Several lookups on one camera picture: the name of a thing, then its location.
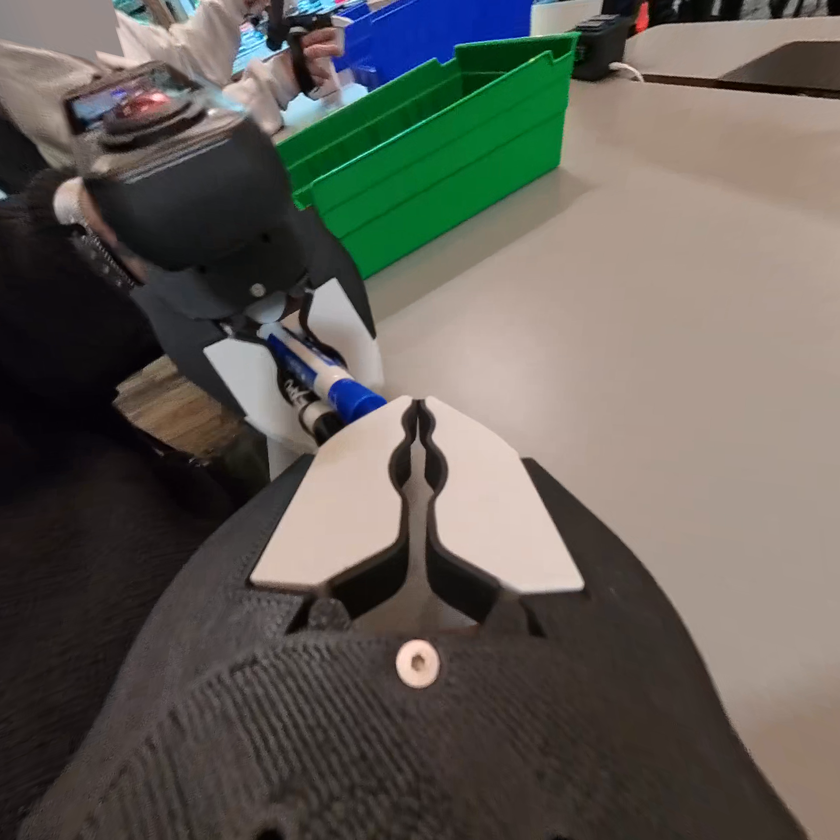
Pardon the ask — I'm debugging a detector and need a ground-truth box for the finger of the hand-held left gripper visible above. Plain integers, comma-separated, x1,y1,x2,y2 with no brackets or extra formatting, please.
203,336,324,455
301,277,386,389

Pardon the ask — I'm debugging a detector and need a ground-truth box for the grey desk with wooden edge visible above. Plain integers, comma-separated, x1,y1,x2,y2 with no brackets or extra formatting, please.
266,16,840,840

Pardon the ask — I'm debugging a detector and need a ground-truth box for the blue dry erase marker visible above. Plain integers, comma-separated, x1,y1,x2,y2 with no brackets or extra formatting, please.
266,325,388,422

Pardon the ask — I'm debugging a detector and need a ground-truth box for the perforated wrist strap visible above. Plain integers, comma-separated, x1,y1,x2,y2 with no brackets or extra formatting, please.
56,178,142,291

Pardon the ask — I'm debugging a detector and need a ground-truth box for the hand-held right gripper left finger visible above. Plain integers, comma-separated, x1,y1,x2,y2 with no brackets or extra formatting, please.
249,395,421,592

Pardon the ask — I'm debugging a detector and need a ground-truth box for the person's left forearm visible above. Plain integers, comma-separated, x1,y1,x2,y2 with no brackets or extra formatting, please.
0,171,165,408

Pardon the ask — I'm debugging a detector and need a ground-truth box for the person's black clothing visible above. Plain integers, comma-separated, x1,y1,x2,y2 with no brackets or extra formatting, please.
0,394,277,821

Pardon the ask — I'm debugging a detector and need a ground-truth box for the black power adapter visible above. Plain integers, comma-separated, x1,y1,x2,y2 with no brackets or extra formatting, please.
574,16,635,82

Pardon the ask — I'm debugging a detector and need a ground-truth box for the green plastic bin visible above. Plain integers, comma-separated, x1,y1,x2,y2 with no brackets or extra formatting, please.
276,31,583,282

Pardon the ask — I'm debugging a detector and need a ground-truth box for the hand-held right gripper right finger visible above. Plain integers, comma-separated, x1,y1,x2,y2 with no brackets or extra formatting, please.
419,395,586,622

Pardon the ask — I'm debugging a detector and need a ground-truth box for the blue plastic bin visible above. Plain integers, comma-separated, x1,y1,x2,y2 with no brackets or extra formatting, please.
331,0,534,91

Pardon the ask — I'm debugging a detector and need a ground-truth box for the dark desk cable cover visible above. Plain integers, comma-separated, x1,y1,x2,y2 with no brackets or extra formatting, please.
718,41,840,94

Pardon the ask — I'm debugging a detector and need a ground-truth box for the black dry erase marker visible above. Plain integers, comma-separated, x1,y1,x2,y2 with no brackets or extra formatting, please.
282,367,347,443

